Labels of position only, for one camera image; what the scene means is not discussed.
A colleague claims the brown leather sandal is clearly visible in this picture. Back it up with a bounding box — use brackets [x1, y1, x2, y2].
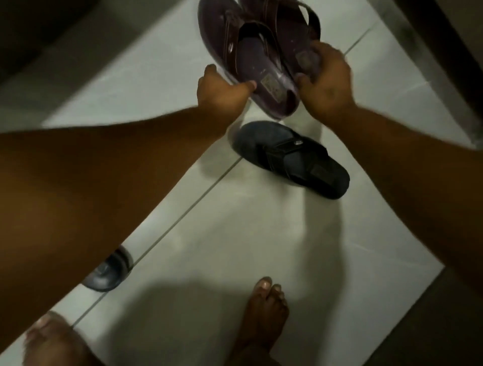
[240, 0, 322, 80]
[197, 0, 301, 121]

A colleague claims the person's left foot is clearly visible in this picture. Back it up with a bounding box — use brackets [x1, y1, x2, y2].
[22, 311, 107, 366]

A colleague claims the person's right foot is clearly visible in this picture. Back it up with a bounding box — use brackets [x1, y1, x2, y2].
[229, 276, 291, 366]

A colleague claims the person's right hand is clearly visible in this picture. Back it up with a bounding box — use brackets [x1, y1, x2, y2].
[295, 41, 357, 126]

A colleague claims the person's left hand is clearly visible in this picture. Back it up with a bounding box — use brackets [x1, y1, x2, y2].
[196, 64, 258, 127]

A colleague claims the person's foot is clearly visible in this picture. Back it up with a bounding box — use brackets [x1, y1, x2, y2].
[229, 276, 291, 366]
[22, 311, 107, 366]

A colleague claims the blue black strap sandal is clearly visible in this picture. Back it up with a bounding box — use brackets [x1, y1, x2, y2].
[232, 121, 351, 201]
[81, 245, 135, 293]

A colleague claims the person's right forearm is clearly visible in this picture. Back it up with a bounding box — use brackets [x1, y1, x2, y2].
[328, 104, 483, 299]

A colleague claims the person's left forearm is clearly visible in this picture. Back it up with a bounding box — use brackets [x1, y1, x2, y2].
[0, 106, 242, 357]

